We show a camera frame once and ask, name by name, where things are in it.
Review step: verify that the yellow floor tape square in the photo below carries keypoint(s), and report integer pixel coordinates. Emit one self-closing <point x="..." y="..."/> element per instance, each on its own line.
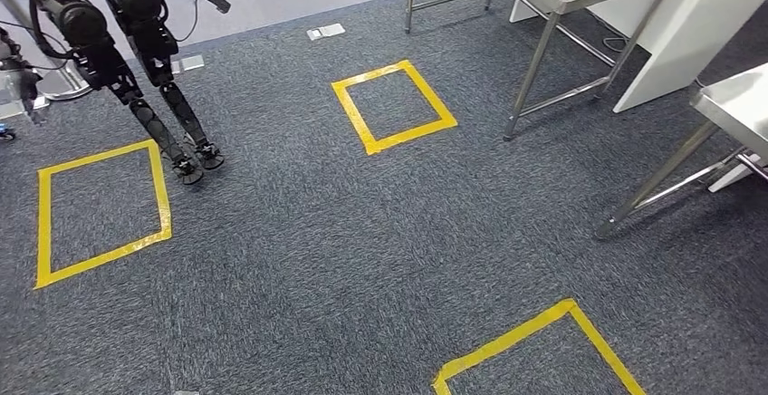
<point x="44" y="230"/>
<point x="353" y="116"/>
<point x="510" y="339"/>

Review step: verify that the grey floor socket plate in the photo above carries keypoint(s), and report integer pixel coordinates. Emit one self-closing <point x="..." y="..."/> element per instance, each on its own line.
<point x="326" y="31"/>
<point x="187" y="63"/>

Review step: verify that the black humanoid robot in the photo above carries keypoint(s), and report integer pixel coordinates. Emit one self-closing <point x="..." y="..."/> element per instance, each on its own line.
<point x="144" y="38"/>

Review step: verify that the silver stand base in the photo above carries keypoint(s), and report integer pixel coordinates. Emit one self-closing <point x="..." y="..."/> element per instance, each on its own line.
<point x="63" y="86"/>

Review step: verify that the black stand equipment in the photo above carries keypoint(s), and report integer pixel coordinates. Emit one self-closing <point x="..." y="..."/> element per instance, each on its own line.
<point x="24" y="86"/>

